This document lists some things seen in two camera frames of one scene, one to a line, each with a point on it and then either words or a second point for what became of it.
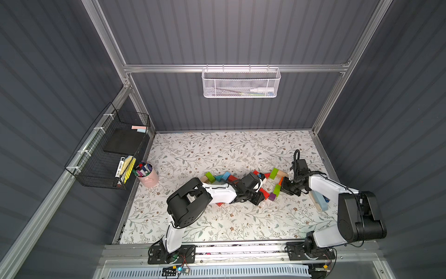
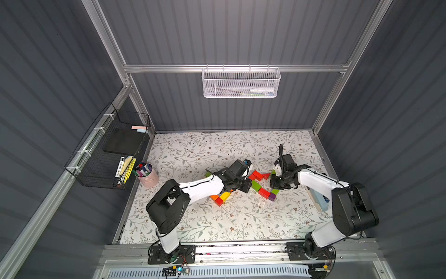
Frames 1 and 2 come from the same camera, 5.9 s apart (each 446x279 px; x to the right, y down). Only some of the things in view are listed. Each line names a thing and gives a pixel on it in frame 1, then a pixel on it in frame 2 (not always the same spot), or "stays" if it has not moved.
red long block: x=265 y=193 stays
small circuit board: x=173 y=271 stays
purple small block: x=272 y=196 stays
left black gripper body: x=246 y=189 → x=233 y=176
